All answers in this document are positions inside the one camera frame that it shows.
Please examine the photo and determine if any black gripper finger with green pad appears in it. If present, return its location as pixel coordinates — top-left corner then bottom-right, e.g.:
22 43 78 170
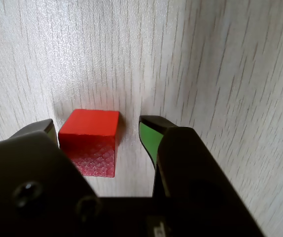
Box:
0 118 103 237
138 115 267 237

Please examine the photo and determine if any red cube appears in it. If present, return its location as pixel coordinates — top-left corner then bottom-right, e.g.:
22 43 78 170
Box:
58 109 120 178

